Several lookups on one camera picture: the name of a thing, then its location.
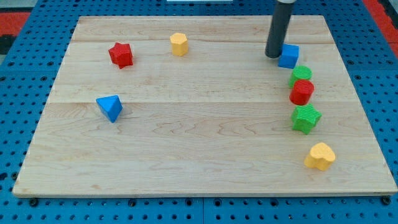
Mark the yellow hexagon block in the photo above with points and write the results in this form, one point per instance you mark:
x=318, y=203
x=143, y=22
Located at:
x=179, y=43

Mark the wooden board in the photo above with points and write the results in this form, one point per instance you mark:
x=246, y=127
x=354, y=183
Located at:
x=215, y=122

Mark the blue triangle block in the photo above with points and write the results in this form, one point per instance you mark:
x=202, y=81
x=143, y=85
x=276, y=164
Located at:
x=110, y=106

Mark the red star block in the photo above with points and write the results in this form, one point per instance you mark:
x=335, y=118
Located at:
x=121, y=55

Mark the red cylinder block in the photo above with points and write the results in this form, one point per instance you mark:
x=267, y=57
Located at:
x=301, y=92

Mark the green star block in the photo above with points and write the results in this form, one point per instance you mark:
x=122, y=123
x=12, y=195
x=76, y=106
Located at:
x=305, y=118

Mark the blue cube block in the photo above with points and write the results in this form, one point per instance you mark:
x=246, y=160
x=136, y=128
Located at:
x=289, y=56

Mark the green cylinder block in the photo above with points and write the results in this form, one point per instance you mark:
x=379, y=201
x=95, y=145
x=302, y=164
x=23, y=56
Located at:
x=300, y=72

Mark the yellow heart block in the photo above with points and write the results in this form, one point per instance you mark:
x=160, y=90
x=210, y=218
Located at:
x=321, y=156

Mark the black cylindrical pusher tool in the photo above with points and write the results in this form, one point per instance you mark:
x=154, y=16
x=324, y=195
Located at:
x=278, y=29

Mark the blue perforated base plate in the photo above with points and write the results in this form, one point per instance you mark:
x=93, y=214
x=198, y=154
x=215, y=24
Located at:
x=31, y=65

